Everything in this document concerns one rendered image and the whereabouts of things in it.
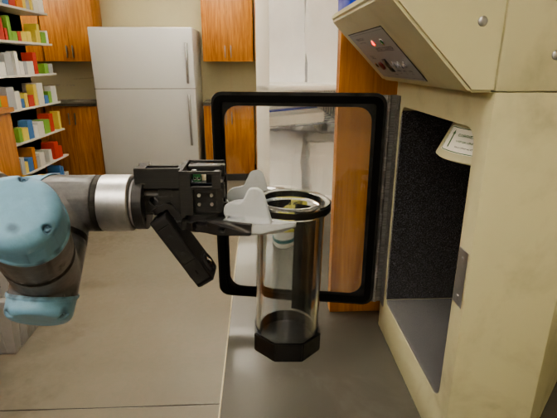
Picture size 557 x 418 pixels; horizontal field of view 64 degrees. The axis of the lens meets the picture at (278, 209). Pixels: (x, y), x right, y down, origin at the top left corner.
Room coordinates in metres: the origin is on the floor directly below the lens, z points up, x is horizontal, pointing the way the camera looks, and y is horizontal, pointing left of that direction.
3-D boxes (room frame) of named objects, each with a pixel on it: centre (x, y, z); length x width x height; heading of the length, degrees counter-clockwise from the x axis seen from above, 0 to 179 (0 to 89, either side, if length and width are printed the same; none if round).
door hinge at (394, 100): (0.76, -0.19, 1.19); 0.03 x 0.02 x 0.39; 3
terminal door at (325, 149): (0.78, -0.03, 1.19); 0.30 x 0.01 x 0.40; 82
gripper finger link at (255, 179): (0.62, 0.03, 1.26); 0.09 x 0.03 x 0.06; 116
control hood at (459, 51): (0.61, -0.15, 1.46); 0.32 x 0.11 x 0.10; 3
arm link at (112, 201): (0.57, 0.21, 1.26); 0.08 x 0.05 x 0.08; 3
